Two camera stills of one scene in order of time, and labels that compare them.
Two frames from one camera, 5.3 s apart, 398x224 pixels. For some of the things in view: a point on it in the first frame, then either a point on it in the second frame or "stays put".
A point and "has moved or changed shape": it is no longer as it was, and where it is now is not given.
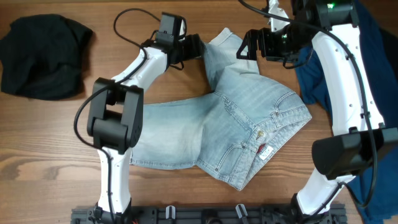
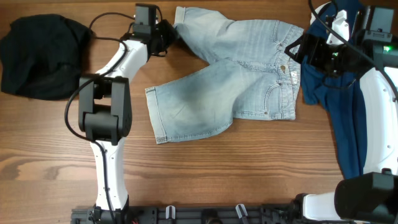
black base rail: x=127 y=214 stays put
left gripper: x=194 y=45 to x=170 y=35
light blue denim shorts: x=231 y=132 has moved or changed shape
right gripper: x=265 y=37 to x=318 y=44
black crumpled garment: x=43 y=56 stays put
